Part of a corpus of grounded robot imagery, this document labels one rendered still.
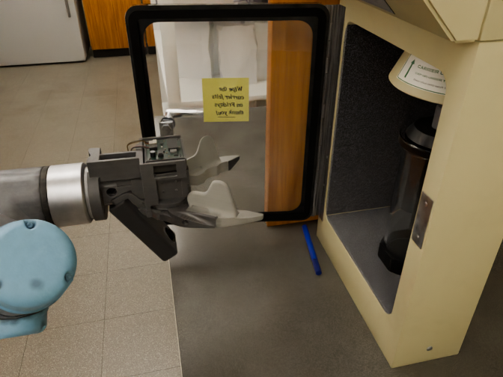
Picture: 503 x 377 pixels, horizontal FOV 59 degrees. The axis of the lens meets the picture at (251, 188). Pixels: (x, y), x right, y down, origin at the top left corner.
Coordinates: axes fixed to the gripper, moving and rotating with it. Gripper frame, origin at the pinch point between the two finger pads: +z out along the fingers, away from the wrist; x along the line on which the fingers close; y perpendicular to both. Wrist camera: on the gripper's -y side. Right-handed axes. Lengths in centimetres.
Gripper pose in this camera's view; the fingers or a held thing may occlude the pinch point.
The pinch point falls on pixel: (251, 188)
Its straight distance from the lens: 60.0
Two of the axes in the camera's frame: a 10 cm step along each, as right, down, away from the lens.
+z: 9.8, -1.1, 1.9
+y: 0.1, -8.4, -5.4
